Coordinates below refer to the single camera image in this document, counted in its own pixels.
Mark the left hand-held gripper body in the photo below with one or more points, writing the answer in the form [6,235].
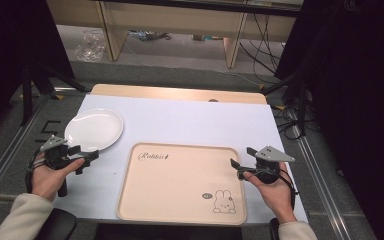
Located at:
[55,144]

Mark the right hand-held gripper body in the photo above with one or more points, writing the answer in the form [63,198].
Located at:
[273,154]

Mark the white round plate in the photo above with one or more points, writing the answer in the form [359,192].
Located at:
[95,128]

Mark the person's left hand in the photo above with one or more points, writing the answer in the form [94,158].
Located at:
[46,181]

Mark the person's right hand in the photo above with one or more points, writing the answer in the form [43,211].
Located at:
[276,196]

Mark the black metal stand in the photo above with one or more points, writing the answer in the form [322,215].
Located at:
[26,93]
[300,103]

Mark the beige tray with rabbit print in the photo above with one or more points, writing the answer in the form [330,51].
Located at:
[180,186]

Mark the white table cover sheet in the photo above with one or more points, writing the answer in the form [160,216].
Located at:
[186,123]

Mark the black chair armrest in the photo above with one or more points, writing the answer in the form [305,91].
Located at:
[58,225]
[274,230]

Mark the clear plastic bag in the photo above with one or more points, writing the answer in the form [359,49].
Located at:
[89,46]

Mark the black curtain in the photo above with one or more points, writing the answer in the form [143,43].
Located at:
[16,43]
[356,83]

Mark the blue bundle under desk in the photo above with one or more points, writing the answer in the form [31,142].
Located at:
[148,35]

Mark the light wooden desk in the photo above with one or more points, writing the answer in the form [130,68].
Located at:
[166,16]

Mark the metal floor rail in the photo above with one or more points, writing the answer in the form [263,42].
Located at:
[323,186]
[10,153]

